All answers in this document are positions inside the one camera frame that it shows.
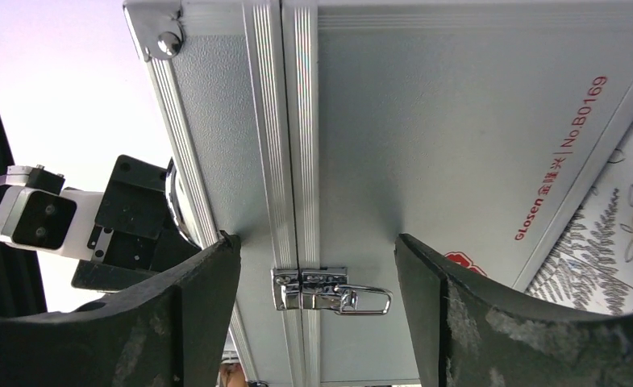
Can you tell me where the grey metal box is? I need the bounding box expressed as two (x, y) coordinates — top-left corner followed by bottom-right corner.
(123, 1), (633, 386)

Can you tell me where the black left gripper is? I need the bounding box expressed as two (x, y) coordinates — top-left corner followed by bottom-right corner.
(71, 155), (200, 291)

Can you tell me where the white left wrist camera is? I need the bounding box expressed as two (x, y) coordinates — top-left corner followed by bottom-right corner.
(0, 165), (106, 261)

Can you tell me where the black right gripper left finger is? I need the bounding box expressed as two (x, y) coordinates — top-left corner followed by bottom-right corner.
(0, 233), (241, 386)

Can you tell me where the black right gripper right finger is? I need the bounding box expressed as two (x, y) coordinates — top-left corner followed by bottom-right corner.
(394, 234), (633, 386)

